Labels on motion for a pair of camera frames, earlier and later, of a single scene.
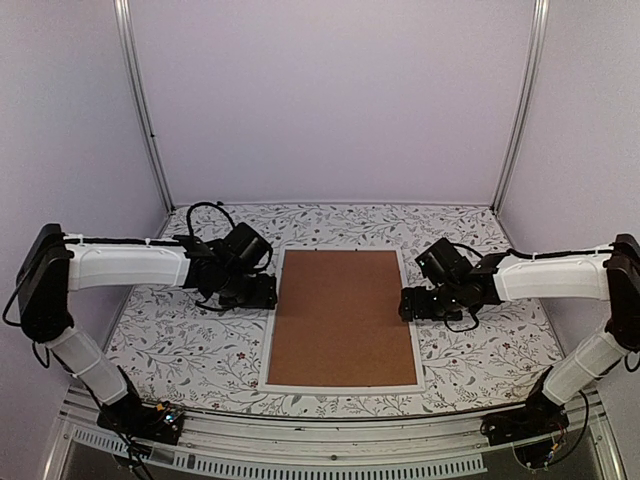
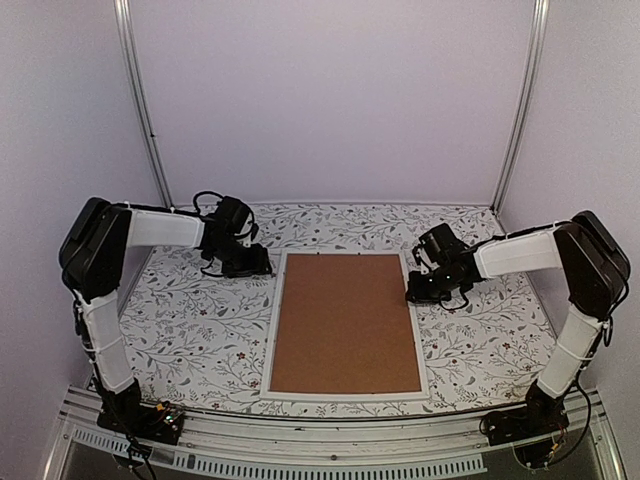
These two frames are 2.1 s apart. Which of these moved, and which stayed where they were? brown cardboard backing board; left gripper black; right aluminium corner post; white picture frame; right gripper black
Moved: white picture frame; right gripper black; left gripper black
Stayed: brown cardboard backing board; right aluminium corner post
